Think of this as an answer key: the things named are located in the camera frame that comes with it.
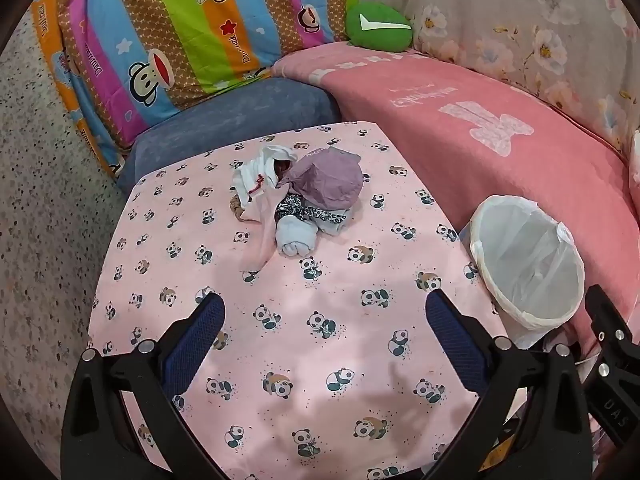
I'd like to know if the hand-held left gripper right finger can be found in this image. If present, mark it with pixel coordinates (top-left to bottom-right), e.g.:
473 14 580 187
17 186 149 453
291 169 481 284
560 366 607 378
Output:
420 289 594 480

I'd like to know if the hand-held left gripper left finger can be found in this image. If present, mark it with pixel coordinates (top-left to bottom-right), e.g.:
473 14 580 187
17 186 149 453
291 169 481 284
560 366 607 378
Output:
60 291 228 480

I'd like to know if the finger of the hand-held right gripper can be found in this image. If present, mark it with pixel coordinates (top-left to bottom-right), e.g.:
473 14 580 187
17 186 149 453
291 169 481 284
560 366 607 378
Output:
584 284 638 386

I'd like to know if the white bag-lined waste bin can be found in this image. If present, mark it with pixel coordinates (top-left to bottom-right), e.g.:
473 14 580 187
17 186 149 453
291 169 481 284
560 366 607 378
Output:
461 194 587 349

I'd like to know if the light blue cloth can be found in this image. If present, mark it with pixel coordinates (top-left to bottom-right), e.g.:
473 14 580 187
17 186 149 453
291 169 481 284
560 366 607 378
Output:
276 211 319 257

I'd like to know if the black white patterned garment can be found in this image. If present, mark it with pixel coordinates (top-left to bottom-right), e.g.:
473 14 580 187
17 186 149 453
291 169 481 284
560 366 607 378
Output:
274 194 352 227

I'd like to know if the white cloth garment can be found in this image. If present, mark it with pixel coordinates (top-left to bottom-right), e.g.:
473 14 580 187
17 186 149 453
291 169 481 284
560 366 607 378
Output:
232 145 301 224

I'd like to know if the purple cloth garment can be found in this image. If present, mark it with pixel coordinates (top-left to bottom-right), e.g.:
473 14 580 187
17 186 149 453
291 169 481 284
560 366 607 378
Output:
284 148 365 209

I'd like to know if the pink panda print tablecloth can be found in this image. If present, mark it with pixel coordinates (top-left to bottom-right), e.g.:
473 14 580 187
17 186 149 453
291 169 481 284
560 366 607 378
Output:
86 121 503 480

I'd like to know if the pink blanket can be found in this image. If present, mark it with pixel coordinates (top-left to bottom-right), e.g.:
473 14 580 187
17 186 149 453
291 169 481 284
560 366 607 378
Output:
271 41 637 361

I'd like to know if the blue seat cushion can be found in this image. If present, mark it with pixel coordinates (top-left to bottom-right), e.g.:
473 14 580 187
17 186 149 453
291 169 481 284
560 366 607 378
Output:
117 77 344 197

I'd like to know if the grey floral sheet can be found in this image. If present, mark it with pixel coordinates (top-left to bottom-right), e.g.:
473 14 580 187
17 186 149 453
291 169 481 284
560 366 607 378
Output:
357 0 640 163

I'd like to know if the colourful monkey print pillow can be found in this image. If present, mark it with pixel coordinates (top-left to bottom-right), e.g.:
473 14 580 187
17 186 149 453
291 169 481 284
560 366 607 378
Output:
30 0 362 177

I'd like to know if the green round cushion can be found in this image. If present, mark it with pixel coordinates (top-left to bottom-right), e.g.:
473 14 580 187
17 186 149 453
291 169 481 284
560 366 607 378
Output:
345 2 414 54

